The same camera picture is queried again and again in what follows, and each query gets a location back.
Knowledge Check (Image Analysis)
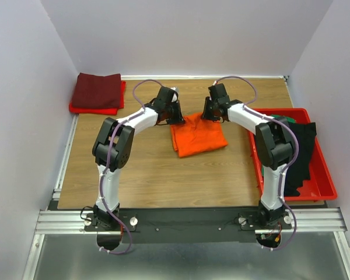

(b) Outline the orange t-shirt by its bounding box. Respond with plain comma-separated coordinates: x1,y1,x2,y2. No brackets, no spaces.
170,113,228,158

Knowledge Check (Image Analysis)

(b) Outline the maroon t-shirt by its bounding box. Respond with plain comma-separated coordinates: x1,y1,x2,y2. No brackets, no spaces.
71,73,122,109

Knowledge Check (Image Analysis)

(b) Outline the red t-shirt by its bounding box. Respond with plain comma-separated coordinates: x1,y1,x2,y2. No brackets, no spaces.
68,80,126,116

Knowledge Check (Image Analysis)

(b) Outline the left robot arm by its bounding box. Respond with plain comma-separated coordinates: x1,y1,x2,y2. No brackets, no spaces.
92,86,185,230

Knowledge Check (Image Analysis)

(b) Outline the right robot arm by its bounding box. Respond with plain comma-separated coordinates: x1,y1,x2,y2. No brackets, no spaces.
202,82,299,229

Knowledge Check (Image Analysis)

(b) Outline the green t-shirt in bin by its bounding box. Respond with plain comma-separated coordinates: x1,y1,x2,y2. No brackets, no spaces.
275,115,296,123

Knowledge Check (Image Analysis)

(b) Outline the black t-shirt in bin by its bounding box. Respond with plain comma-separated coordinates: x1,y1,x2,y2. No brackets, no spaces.
250,121,318,198

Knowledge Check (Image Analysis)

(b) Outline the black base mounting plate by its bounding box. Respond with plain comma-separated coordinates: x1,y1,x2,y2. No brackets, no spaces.
80,206,292,251

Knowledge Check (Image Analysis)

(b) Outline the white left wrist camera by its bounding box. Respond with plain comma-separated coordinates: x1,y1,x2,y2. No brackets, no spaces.
171,87,179,103

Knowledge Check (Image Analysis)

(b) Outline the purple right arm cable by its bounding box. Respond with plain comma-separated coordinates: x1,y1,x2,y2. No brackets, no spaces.
211,75,300,205

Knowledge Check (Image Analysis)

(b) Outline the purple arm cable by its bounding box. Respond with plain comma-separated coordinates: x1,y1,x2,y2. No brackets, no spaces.
98,79,164,255
211,75,300,205

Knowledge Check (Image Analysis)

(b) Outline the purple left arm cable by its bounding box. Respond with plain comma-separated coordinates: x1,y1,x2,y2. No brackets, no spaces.
98,79,164,255

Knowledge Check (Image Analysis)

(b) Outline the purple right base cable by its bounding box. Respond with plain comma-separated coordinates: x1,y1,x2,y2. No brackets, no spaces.
261,202,298,251

